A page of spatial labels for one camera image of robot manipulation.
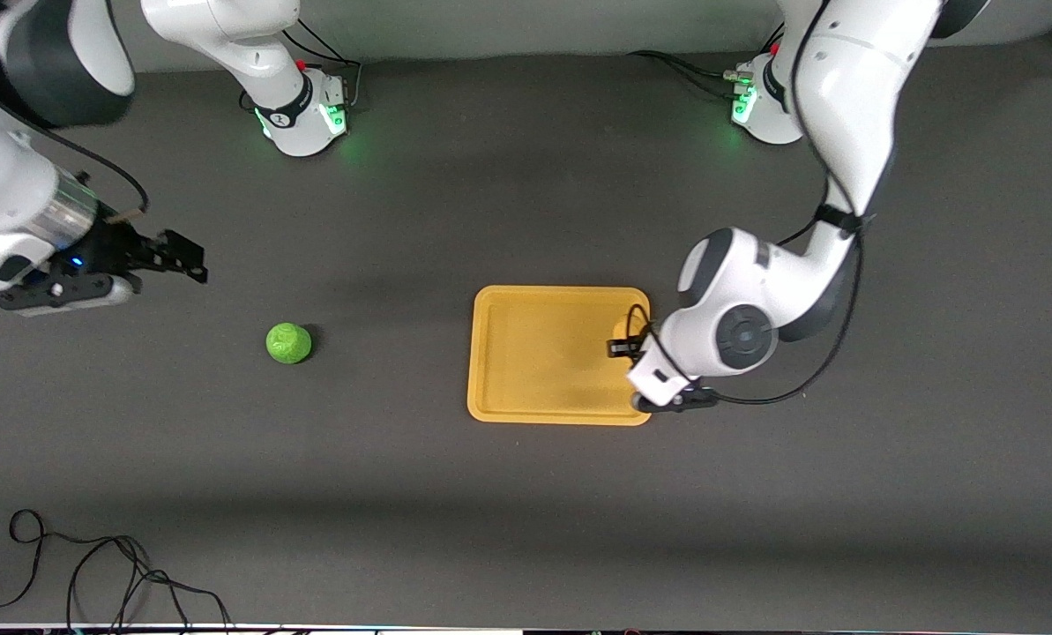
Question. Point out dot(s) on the yellow plastic tray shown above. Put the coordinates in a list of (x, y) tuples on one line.
[(534, 353)]

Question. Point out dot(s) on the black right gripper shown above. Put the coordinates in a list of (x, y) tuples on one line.
[(116, 250)]

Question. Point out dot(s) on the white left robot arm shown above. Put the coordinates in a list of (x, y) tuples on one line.
[(843, 106)]

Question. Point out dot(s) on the beige tape tag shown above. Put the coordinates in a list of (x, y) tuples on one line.
[(125, 214)]

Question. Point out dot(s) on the dark grey table mat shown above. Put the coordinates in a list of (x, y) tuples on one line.
[(526, 529)]

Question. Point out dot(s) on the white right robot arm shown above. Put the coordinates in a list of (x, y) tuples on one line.
[(14, 176)]

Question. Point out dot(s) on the green apple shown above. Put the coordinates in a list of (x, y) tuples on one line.
[(288, 343)]

